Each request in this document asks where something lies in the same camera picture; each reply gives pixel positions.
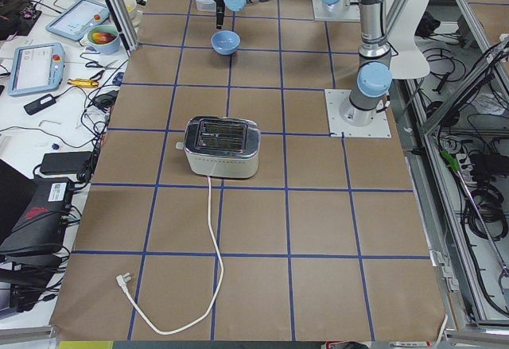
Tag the beige bowl with lemon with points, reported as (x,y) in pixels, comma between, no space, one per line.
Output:
(131,8)

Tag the blue bowl with fruit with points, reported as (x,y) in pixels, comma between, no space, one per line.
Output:
(104,39)

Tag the clear plastic container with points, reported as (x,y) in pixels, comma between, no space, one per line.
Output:
(206,5)

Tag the cream toaster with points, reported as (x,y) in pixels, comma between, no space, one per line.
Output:
(222,147)

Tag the black scissors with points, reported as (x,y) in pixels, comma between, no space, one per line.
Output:
(102,68)

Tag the teach pendant tablet far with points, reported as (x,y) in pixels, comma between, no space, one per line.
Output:
(76,21)

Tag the teach pendant tablet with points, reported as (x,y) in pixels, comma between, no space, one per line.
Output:
(76,21)
(36,69)

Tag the teach pendant tablet near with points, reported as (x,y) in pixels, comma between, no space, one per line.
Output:
(36,69)

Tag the black power adapter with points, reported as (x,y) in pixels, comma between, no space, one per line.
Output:
(40,104)

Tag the white chair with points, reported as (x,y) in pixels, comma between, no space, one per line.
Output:
(408,62)

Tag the black electronics box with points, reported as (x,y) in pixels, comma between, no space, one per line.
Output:
(32,216)

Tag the aluminium frame post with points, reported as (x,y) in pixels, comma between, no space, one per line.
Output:
(123,24)

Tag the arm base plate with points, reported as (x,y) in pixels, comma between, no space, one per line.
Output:
(346,121)
(342,11)

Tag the orange handled tool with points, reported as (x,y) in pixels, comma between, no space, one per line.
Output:
(84,83)

